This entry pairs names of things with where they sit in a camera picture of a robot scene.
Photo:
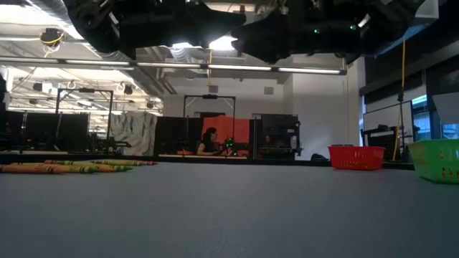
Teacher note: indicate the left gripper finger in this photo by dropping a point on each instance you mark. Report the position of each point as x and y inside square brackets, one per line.
[218, 25]

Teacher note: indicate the black equipment desk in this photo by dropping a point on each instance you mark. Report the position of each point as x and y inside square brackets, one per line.
[380, 143]

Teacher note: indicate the orange partition cloth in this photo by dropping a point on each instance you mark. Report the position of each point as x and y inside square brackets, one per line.
[233, 125]

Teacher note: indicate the green plastic basket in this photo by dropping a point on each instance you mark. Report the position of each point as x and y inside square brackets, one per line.
[430, 154]

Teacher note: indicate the black ceiling spotlight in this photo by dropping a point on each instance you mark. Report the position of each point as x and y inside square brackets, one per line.
[128, 89]

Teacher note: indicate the red crayon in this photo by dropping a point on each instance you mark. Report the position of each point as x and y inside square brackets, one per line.
[145, 162]

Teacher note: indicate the glass window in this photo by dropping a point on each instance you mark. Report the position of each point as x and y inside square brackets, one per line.
[423, 123]

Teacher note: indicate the red plastic basket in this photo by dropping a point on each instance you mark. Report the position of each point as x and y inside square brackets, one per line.
[355, 159]

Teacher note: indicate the grey table mat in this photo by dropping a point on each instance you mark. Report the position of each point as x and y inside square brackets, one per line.
[215, 215]

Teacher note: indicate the long ceiling tube light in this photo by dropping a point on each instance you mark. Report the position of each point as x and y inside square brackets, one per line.
[308, 70]
[97, 62]
[36, 59]
[240, 67]
[168, 65]

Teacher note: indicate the person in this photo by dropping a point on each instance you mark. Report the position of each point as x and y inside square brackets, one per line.
[208, 147]

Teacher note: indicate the grey wall vent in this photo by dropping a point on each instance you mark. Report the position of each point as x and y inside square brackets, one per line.
[269, 90]
[213, 89]

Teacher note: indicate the grey patterned cloth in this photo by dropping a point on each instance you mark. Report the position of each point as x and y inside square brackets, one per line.
[132, 130]

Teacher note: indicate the black light stand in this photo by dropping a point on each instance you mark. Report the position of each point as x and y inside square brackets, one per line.
[401, 118]

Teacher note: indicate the black gantry frame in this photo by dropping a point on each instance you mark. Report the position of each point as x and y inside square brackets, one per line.
[86, 90]
[209, 96]

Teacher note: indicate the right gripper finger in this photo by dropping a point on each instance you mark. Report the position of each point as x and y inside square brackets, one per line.
[265, 37]

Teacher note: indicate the black partition panel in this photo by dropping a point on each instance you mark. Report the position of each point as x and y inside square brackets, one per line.
[43, 129]
[172, 136]

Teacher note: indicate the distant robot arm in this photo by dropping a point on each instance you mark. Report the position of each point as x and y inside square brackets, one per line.
[229, 145]

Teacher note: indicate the black table frame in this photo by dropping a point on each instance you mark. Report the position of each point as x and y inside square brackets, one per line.
[308, 163]

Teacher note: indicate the distant robot rig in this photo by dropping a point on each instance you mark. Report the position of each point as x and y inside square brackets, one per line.
[107, 145]

